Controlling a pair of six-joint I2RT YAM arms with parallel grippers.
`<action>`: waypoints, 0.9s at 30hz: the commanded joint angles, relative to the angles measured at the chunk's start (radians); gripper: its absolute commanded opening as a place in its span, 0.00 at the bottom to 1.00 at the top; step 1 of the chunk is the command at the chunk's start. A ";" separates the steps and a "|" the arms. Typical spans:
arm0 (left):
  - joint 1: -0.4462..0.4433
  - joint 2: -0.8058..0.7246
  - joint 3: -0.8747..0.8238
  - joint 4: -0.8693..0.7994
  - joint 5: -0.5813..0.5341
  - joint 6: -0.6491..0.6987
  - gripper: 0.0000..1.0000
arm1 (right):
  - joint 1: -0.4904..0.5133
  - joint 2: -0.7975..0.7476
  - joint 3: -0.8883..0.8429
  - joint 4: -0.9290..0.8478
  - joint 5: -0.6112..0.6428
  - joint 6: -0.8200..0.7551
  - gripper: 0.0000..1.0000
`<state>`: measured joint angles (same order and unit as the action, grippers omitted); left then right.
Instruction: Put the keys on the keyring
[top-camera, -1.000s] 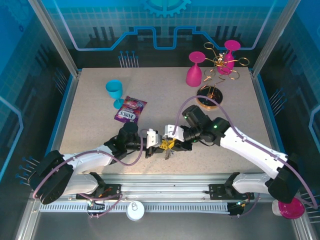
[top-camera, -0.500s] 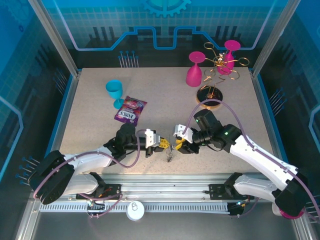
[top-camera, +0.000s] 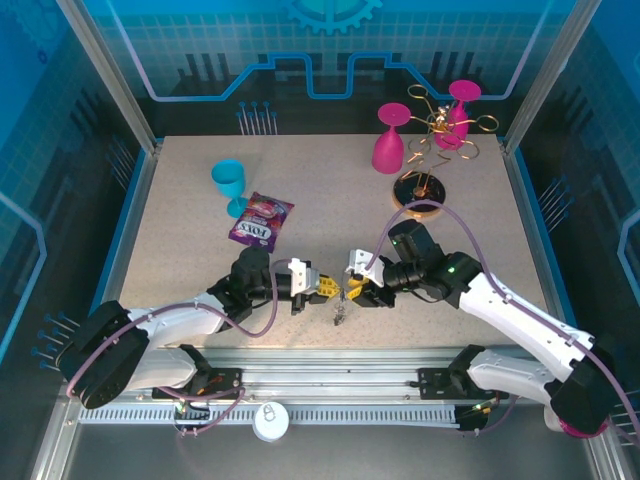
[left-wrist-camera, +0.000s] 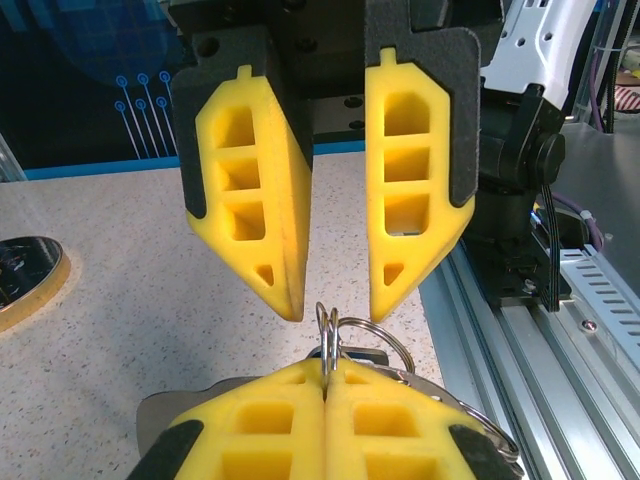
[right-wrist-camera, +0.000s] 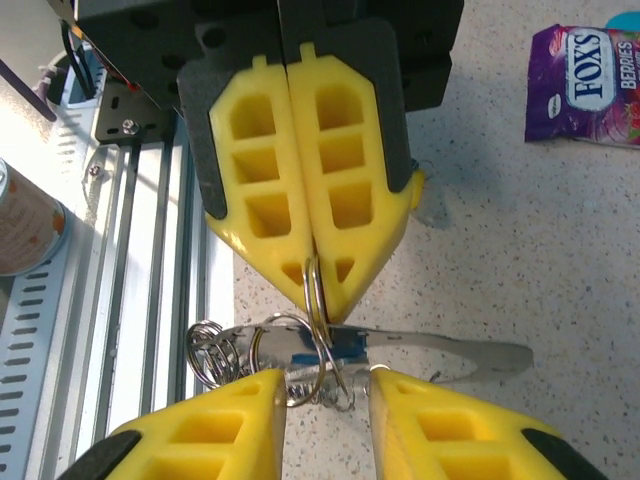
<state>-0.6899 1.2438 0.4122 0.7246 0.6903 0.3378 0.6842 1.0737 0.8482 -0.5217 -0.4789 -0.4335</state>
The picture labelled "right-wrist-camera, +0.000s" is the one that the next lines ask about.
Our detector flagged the purple candy bag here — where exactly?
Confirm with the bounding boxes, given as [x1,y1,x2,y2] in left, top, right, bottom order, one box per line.
[523,23,640,150]

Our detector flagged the black cable bundle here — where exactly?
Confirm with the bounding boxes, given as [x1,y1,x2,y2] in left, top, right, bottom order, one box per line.
[62,22,99,99]

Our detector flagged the slotted white cable duct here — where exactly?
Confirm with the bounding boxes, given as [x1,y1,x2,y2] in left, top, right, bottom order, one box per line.
[0,259,101,480]

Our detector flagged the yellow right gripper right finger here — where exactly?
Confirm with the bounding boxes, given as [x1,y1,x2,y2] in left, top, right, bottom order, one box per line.
[368,367,609,480]

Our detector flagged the silver keyring bunch with opener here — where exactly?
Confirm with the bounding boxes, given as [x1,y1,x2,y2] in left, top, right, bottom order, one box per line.
[185,253,535,414]

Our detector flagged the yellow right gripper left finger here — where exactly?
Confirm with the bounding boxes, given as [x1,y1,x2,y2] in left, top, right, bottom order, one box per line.
[57,368,285,480]

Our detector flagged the white round cap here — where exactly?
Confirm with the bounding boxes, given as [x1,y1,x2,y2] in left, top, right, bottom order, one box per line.
[0,157,69,277]

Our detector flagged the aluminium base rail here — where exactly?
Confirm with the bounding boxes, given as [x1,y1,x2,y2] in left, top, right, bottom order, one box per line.
[49,99,239,480]

